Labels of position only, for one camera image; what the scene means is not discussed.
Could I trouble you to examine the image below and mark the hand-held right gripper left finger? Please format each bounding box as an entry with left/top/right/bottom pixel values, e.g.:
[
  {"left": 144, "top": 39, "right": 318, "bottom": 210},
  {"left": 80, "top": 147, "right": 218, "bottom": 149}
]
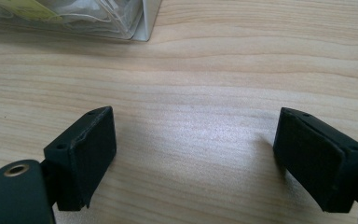
[{"left": 41, "top": 105, "right": 117, "bottom": 212}]

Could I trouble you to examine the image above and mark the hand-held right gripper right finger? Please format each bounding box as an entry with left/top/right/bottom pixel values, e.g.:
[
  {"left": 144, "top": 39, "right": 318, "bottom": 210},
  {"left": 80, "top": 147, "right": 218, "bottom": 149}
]
[{"left": 272, "top": 106, "right": 358, "bottom": 214}]

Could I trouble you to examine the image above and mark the clear acrylic organizer box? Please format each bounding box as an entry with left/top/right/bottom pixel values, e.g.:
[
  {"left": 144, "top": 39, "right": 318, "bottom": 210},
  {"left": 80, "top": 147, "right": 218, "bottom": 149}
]
[{"left": 0, "top": 0, "right": 163, "bottom": 43}]

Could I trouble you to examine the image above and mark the pile of clear sachets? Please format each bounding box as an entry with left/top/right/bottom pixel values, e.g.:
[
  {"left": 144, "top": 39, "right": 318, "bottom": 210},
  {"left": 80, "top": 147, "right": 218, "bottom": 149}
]
[{"left": 0, "top": 0, "right": 145, "bottom": 40}]

